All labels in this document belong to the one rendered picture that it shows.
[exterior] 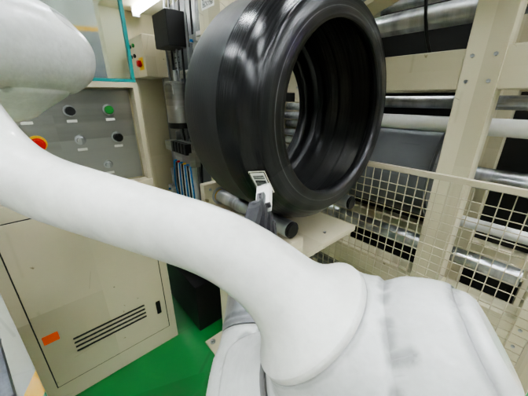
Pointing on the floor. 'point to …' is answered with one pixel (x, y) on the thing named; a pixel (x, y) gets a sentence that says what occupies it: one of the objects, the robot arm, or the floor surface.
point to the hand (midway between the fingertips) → (264, 198)
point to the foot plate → (214, 342)
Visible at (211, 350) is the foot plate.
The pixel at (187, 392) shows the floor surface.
